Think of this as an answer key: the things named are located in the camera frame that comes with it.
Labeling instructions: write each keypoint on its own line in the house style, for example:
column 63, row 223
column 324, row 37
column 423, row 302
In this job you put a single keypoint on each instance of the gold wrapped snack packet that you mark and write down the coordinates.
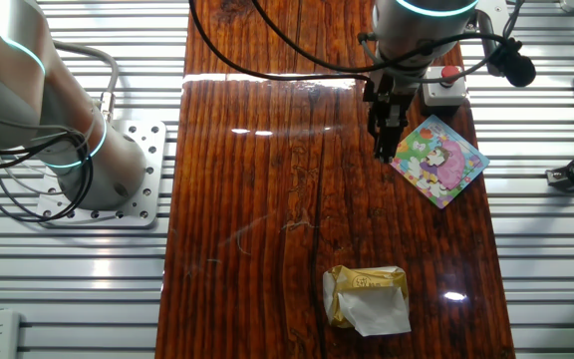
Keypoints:
column 367, row 304

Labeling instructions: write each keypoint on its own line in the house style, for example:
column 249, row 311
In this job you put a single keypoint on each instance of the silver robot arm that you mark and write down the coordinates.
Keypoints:
column 107, row 164

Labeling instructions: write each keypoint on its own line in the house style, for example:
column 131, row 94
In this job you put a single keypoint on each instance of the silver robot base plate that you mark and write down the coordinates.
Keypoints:
column 152, row 149

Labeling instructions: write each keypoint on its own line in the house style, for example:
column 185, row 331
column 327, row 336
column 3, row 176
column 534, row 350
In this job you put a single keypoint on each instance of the grey box with red button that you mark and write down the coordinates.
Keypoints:
column 444, row 92

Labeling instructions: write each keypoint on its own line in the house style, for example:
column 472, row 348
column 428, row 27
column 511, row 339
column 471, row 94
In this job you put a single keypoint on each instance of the black wrist camera plug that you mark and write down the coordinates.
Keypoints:
column 518, row 70

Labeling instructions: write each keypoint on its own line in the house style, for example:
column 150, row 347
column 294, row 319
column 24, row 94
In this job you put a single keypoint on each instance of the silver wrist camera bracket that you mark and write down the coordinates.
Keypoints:
column 488, row 30

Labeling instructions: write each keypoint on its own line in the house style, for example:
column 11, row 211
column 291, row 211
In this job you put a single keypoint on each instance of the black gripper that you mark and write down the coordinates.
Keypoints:
column 391, row 92

